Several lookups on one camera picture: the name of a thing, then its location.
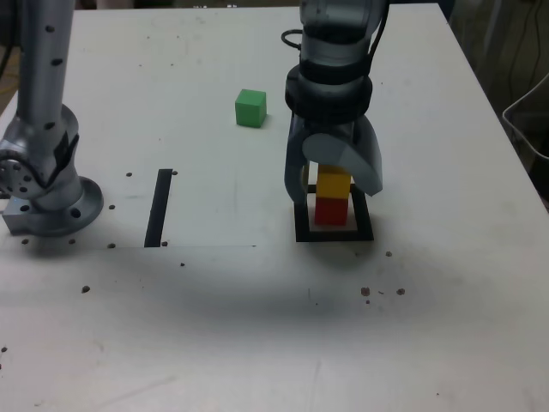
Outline black tape square outline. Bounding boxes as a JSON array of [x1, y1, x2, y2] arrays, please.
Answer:
[[293, 183, 375, 244]]

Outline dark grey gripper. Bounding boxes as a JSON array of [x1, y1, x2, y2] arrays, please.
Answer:
[[283, 113, 383, 205]]

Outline black tape strip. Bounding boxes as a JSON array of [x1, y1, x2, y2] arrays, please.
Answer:
[[143, 168, 174, 249]]

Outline red cube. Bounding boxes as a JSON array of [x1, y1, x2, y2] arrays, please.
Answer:
[[314, 196, 347, 227]]

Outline green cube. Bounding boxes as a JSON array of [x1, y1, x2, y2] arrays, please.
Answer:
[[234, 88, 268, 129]]

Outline yellow cube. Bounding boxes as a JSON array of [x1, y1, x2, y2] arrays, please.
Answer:
[[316, 162, 353, 201]]

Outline white background cable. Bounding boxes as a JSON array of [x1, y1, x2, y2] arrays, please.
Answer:
[[501, 75, 549, 162]]

